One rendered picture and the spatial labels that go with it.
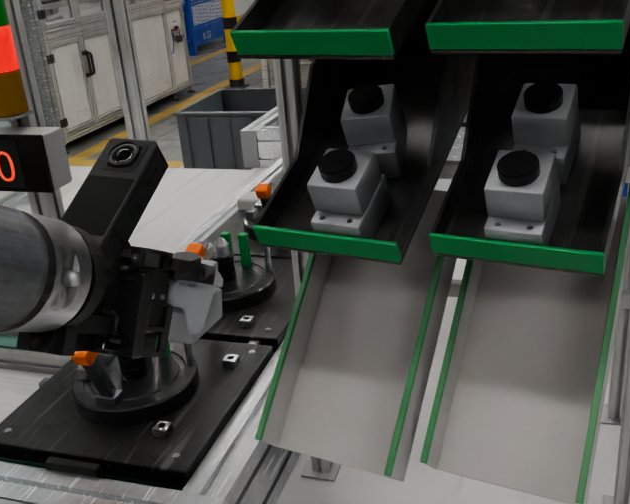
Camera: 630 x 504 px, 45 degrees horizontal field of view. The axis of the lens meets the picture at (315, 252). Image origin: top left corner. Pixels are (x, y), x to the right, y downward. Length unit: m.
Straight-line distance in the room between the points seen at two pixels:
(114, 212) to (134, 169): 0.04
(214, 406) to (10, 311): 0.42
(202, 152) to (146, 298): 2.33
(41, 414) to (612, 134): 0.65
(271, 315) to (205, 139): 1.90
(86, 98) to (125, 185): 5.78
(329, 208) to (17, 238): 0.26
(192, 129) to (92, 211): 2.32
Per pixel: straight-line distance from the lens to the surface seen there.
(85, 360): 0.79
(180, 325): 0.68
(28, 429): 0.88
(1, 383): 1.10
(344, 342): 0.74
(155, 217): 1.76
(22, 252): 0.45
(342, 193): 0.59
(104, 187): 0.57
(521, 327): 0.72
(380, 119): 0.65
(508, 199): 0.57
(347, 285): 0.75
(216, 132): 2.83
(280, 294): 1.06
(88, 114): 6.35
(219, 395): 0.86
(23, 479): 0.83
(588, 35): 0.54
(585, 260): 0.58
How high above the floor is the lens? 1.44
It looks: 23 degrees down
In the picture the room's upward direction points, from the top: 5 degrees counter-clockwise
